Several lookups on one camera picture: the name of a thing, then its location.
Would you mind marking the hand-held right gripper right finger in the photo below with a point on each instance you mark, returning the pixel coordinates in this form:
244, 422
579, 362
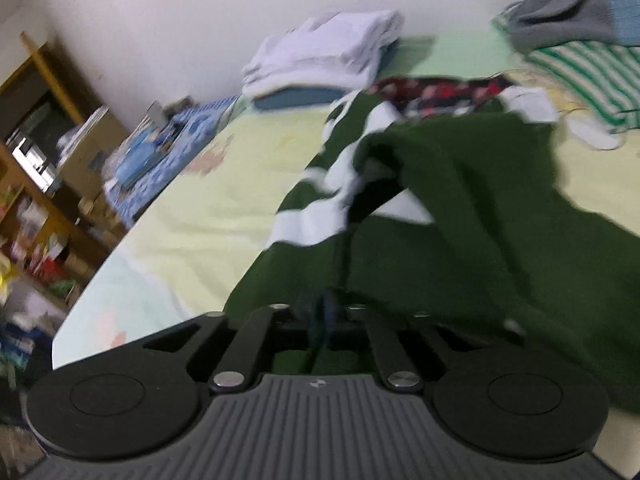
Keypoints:
328, 312

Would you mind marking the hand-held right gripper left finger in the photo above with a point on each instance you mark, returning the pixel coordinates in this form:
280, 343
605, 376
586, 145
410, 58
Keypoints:
295, 327

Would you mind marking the green white striped cardigan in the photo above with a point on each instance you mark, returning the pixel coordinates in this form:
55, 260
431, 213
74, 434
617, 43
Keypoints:
450, 235

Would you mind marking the white folded clothes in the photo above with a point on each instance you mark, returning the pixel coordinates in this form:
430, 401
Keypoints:
320, 50

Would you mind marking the yellow green printed blanket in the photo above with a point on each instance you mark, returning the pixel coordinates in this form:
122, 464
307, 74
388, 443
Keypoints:
210, 200

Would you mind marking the blue patterned cloth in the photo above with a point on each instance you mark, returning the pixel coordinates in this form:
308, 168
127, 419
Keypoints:
175, 150

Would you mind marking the blue folded garment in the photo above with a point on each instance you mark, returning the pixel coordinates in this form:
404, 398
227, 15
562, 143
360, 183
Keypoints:
295, 99

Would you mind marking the grey phone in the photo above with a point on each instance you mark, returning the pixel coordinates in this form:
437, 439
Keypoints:
157, 112

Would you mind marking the cardboard box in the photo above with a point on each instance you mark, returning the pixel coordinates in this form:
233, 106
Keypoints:
90, 145

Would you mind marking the wooden shelf unit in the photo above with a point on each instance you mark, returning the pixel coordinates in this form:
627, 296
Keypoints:
30, 175

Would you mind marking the green white striped shirt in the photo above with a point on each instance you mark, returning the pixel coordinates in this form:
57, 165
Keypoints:
590, 75

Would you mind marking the grey sweater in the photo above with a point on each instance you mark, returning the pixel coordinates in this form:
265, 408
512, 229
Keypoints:
560, 15

